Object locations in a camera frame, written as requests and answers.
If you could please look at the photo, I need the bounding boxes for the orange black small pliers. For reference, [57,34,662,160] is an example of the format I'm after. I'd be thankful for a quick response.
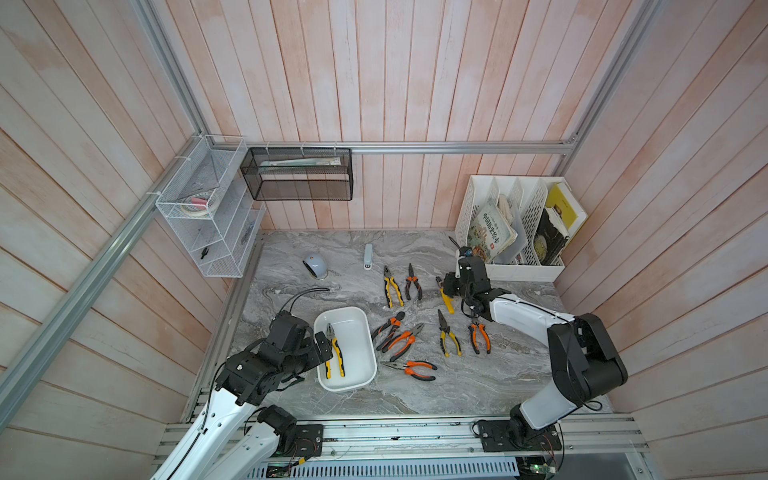
[405,264,423,301]

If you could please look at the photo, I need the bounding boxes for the black book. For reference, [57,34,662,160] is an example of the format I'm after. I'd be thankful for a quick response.
[533,207,569,265]

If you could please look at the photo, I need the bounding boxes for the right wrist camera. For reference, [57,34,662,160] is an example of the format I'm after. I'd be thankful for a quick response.
[455,246,474,278]

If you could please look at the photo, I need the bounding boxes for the yellow black combination pliers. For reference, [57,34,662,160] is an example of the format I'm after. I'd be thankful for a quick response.
[383,266,404,308]

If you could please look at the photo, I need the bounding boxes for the yellow book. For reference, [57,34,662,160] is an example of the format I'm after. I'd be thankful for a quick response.
[545,182,588,237]

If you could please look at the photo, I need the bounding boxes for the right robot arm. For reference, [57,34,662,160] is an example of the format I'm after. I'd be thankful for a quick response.
[444,256,628,447]

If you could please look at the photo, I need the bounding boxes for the aluminium front rail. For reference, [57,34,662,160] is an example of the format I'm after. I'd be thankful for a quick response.
[152,412,652,480]

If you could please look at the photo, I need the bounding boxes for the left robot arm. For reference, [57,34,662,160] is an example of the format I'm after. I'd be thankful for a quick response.
[152,310,333,479]

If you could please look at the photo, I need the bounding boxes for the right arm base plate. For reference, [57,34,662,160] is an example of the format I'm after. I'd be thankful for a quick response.
[473,418,562,453]

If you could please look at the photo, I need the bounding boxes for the white plastic storage box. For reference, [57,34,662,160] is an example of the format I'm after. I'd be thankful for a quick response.
[314,306,377,393]

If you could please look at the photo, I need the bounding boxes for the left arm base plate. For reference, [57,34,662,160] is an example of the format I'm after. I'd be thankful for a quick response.
[273,424,324,458]

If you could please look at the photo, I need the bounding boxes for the black mesh wall basket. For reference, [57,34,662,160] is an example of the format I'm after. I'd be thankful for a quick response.
[240,146,354,202]

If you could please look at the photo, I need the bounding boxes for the white wire wall shelf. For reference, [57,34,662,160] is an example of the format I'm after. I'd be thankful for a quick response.
[156,135,265,278]

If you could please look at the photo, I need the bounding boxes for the illustrated history book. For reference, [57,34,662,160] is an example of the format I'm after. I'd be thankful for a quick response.
[467,201,518,263]

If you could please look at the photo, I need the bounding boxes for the orange long nose pliers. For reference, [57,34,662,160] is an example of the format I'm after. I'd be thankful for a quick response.
[381,361,438,382]

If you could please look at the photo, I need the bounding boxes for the tape roll on shelf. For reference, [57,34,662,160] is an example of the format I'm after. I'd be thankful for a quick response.
[180,192,220,218]

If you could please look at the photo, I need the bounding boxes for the light blue round clock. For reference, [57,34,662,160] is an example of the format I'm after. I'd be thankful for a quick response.
[302,254,328,280]

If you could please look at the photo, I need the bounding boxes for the white file organizer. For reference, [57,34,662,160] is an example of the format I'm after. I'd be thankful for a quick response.
[455,175,568,282]

